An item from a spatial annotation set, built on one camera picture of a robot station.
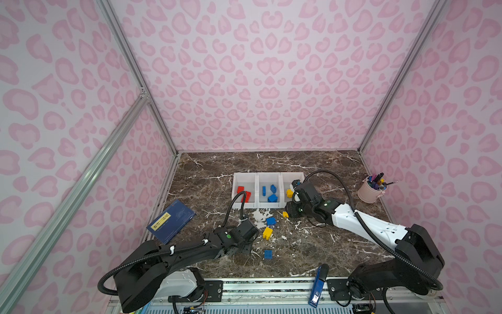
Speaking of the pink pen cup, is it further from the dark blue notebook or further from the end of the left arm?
the dark blue notebook

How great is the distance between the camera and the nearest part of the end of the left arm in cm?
58

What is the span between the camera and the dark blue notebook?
90cm

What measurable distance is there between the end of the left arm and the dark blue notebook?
34 centimetres
